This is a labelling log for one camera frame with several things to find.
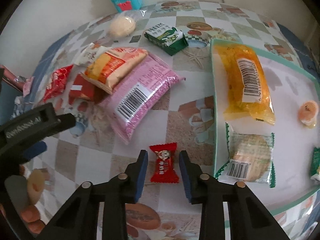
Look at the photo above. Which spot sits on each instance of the white green cracker packet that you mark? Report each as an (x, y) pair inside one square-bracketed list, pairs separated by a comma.
[(315, 164)]

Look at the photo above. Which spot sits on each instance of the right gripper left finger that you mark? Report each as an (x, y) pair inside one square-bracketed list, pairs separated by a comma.
[(78, 217)]

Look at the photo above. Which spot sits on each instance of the teal-rimmed white tray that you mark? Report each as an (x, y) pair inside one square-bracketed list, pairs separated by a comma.
[(290, 86)]

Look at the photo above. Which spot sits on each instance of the red box snack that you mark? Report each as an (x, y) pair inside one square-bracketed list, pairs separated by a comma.
[(81, 89)]

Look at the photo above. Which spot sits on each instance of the white small snack packet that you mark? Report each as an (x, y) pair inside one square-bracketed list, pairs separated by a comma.
[(89, 54)]

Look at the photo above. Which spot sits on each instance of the pink wrapped candy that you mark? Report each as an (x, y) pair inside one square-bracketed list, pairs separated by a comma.
[(19, 83)]

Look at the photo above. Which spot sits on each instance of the round bun in clear bag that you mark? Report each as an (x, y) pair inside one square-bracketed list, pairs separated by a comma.
[(125, 23)]

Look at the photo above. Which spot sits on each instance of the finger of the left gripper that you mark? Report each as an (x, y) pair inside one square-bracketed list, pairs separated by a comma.
[(22, 137)]

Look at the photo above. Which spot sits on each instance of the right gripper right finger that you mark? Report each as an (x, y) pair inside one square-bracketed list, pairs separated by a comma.
[(248, 217)]

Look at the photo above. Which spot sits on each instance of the red milk candy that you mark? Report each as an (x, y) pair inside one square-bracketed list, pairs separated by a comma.
[(164, 167)]

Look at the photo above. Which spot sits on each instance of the orange cracker packet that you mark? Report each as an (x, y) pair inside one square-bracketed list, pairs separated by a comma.
[(110, 67)]

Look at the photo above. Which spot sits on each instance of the red heart snack bag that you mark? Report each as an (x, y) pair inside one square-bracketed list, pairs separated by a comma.
[(57, 82)]

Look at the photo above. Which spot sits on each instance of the pink snack bag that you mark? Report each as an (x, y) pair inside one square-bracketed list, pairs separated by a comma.
[(136, 94)]

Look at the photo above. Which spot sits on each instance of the green milk carton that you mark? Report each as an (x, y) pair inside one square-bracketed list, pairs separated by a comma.
[(168, 38)]

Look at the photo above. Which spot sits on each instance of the checkered patterned tablecloth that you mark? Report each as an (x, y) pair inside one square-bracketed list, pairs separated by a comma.
[(185, 114)]

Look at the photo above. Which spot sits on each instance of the green-edged round cracker packet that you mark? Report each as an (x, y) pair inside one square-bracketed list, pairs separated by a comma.
[(250, 158)]

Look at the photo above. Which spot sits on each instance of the orange jelly cup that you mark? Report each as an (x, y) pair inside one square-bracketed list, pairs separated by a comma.
[(308, 112)]

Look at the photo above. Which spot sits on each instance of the person's left hand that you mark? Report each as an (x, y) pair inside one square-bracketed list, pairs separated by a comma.
[(30, 214)]

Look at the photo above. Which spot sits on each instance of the yellow-orange snack bag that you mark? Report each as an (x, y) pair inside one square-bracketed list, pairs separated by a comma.
[(248, 92)]

